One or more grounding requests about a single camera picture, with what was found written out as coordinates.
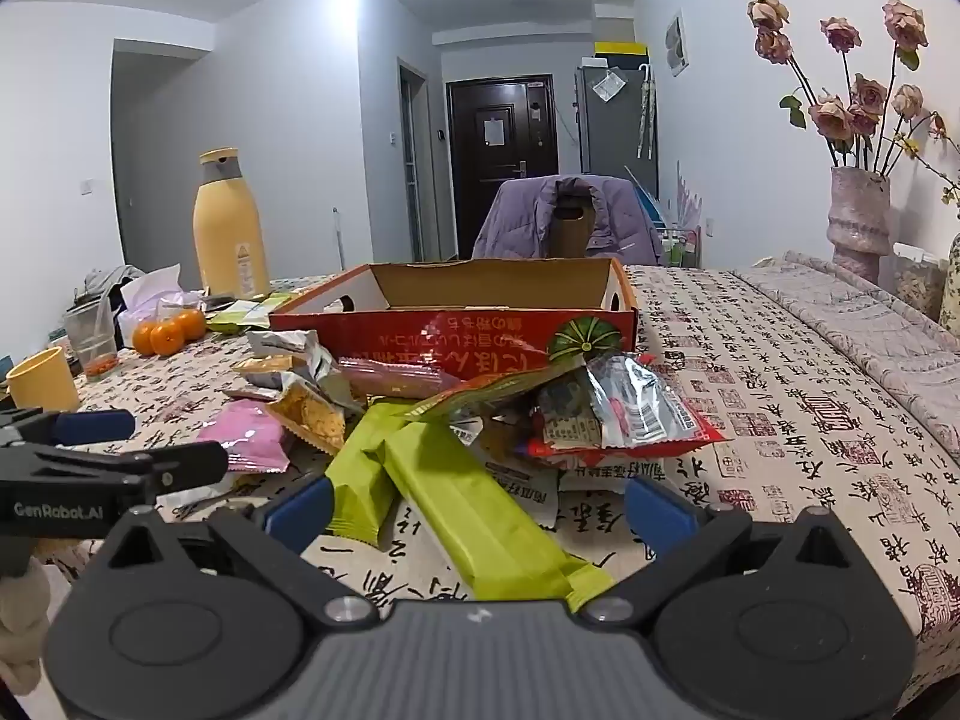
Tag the yellow cup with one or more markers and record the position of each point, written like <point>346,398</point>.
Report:
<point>41,386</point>

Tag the tangerine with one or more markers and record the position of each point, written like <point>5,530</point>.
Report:
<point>144,337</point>
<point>193,324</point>
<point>166,337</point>

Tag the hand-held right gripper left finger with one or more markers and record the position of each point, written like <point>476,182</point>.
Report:
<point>304,511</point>

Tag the white pole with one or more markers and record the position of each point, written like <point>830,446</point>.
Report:
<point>338,236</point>

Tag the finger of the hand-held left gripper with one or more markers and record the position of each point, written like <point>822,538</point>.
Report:
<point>187,461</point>
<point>94,427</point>

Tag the grey refrigerator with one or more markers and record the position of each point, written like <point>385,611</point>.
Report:
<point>607,135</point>

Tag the white pink plastic bag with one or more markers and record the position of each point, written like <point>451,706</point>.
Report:
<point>150,289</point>

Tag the framed wall picture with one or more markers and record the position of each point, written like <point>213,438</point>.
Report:
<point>675,41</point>

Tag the red orange cardboard box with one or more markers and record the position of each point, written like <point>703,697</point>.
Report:
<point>465,330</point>

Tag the purple padded jacket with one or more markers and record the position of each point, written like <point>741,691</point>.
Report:
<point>517,225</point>

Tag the clear food jar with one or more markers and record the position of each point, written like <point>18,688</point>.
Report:
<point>919,285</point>

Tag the clear plastic cup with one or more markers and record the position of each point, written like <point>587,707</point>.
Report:
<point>91,337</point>

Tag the green snack bar packet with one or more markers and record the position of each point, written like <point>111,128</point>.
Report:
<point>360,465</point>
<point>472,510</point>

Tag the person's left hand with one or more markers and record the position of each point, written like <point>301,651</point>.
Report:
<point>19,615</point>

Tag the flat light green packet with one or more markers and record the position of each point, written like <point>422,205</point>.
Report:
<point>240,319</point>

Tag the white paper notice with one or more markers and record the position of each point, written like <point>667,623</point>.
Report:
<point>493,130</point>

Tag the grey interior door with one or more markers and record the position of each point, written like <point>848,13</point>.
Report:
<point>412,165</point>

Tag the pink striped snack packet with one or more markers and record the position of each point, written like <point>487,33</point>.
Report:
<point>390,379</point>

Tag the yellow black box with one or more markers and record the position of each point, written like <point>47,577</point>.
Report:
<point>619,50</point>

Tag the grey clothing pile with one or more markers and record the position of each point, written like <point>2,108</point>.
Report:
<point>112,277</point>

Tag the orange gold-edged snack packet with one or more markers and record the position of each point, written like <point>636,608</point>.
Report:
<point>495,390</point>

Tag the silver orange pastry packet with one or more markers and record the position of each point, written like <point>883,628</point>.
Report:
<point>330,382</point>

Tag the clear plastic pouch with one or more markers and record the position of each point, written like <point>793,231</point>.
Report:
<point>607,84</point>

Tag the red silver snack packet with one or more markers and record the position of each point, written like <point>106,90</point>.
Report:
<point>637,405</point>

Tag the dried pink roses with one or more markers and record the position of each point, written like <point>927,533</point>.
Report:
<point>831,116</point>

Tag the wooden chair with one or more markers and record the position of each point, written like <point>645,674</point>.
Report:
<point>570,236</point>

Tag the pink ribbed vase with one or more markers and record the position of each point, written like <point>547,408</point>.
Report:
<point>859,225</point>

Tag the grey patterned quilt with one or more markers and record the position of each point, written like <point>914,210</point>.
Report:
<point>847,322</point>

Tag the white folded umbrella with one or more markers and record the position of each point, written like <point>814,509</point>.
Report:
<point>643,112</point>

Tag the dark entrance door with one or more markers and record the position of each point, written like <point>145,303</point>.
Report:
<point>480,180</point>

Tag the yellow thermos bottle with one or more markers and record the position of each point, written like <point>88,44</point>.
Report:
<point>229,232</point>

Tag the plain pink snack packet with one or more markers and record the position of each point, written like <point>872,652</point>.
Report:
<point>244,435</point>

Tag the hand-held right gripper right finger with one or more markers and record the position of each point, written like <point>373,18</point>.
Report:
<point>660,514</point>

